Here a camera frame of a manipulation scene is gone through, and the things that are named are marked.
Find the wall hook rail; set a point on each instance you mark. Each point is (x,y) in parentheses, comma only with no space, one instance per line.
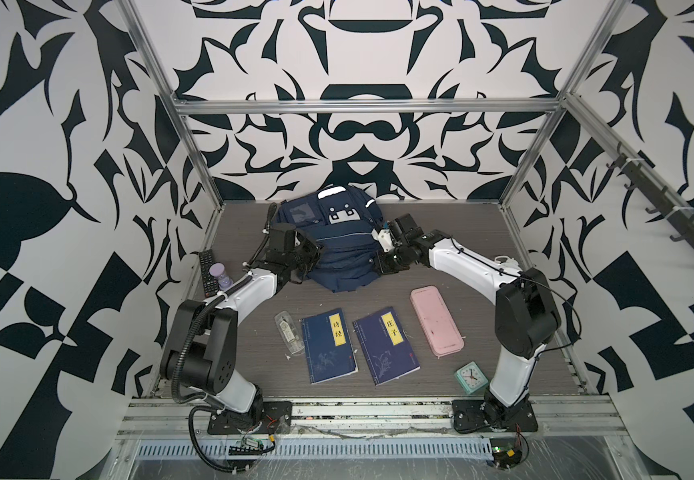
(664,201)

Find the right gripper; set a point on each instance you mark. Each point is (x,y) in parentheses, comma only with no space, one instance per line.
(381,264)

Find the purple book yellow label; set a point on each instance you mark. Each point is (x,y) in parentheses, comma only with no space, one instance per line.
(388,353)

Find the blue book yellow label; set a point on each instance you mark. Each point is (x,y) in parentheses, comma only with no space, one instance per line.
(328,349)

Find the green square alarm clock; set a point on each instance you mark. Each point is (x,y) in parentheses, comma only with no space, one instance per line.
(471,378)

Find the black remote control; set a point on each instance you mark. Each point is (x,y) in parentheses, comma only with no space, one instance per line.
(209,282)

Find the pink pencil case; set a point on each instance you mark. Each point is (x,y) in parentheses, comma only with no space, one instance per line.
(436,321)

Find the clear plastic pen box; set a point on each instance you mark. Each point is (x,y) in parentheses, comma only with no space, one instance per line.
(289,333)

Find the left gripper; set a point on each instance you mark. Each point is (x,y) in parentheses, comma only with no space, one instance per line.
(314,248)

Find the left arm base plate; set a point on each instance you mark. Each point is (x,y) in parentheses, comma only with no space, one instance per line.
(256,420)

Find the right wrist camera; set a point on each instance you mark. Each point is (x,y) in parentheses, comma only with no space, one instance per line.
(385,239)

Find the aluminium frame rail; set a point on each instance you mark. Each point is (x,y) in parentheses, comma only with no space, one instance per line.
(583,415)

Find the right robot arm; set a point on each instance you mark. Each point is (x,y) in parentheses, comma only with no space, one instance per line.
(526,314)

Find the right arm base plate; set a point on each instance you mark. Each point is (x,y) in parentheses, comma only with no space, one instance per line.
(475,416)

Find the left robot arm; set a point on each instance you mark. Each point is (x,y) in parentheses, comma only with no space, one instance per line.
(199,357)

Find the small purple bottle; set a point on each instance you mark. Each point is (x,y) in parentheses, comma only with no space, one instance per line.
(219,273)

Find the navy blue student backpack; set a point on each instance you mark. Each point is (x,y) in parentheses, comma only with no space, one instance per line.
(342,220)

